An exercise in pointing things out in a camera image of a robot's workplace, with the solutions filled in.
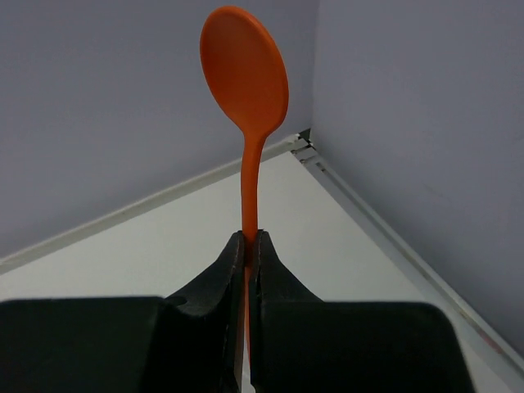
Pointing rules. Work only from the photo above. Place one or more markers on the orange plastic spoon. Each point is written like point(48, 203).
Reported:
point(247, 77)

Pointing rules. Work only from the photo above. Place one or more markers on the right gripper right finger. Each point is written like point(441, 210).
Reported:
point(300, 343)

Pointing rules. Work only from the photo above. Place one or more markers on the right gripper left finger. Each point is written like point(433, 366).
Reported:
point(190, 341)

